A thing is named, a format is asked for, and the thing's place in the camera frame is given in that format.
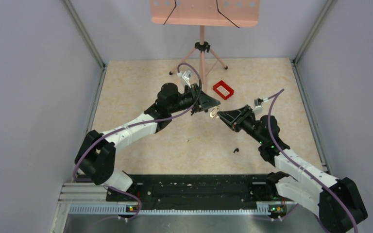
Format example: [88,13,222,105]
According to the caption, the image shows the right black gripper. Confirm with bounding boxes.
[217,105,266,145]

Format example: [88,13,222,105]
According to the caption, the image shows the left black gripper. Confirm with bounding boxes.
[169,83,220,114]

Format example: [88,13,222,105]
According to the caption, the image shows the beige earbud charging case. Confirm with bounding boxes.
[209,106,220,118]

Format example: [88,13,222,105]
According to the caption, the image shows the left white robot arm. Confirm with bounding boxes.
[74,83,220,201]

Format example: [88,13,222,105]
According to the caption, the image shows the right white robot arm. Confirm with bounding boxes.
[217,105,368,233]

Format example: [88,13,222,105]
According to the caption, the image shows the red plastic box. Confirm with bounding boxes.
[212,80,234,100]

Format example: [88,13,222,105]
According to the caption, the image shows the pink music stand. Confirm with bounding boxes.
[149,0,261,89]

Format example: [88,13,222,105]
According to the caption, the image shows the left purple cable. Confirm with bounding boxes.
[72,63,203,222]

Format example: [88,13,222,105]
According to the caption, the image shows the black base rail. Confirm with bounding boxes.
[106,174,294,211]

